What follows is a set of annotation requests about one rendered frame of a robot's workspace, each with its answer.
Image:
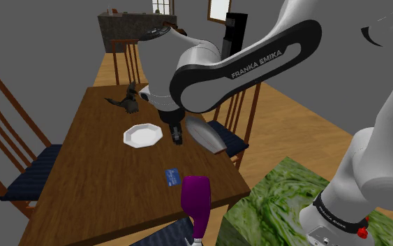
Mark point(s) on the wooden chair with blue cushion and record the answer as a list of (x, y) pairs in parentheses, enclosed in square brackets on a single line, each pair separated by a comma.
[(230, 138), (125, 58), (32, 173), (172, 235)]

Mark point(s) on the dark stone counter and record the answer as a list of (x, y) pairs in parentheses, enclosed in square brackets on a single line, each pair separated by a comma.
[(124, 30)]

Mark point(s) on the white paned window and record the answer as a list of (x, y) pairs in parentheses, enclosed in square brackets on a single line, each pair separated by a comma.
[(162, 6)]

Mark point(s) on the black tall refrigerator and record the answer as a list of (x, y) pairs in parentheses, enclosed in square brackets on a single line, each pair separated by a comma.
[(234, 34)]

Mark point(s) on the blue card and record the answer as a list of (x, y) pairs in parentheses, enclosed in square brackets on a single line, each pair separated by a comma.
[(173, 177)]

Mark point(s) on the wood framed window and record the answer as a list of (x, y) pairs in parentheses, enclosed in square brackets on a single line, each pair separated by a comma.
[(219, 9)]

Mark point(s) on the white octagonal plate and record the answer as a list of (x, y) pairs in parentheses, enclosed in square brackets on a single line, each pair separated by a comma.
[(143, 135)]

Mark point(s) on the green patterned robot stand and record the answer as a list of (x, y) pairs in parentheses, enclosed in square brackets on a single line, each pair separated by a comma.
[(277, 204)]

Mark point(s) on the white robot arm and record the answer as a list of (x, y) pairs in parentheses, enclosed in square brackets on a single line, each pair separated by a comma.
[(380, 143)]

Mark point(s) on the brown wooden dining table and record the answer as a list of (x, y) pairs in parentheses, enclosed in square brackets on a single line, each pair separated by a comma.
[(107, 177)]

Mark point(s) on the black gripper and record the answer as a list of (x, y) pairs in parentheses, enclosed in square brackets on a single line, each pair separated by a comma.
[(171, 116)]

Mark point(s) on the purple wine glass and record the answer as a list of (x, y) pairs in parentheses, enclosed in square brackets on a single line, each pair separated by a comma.
[(196, 197)]

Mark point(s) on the black bird figure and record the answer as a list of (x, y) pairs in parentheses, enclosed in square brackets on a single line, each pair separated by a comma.
[(129, 102)]

